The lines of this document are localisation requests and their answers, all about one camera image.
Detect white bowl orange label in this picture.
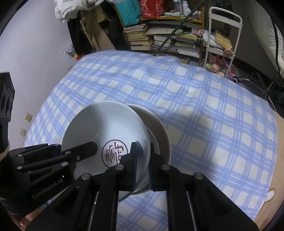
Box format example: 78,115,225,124
119,104,171,201

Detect white bowl red seal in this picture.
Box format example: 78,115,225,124
62,101,150,186

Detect person's left hand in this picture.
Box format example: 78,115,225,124
11,214,34,231

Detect blue plaid tablecloth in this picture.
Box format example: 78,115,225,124
25,50,277,219

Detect beige blanket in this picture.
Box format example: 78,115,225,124
253,111,284,229

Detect stack of books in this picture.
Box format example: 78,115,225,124
124,23,154,51

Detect wooden bookshelf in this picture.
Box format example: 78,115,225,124
141,6,205,64

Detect white puffy jacket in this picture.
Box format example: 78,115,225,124
54,0,104,21

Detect teal bag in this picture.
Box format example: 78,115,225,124
114,0,142,26

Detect red patterned bag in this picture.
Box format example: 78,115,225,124
140,0,164,18

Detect white metal rack cart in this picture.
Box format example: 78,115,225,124
202,6,243,78

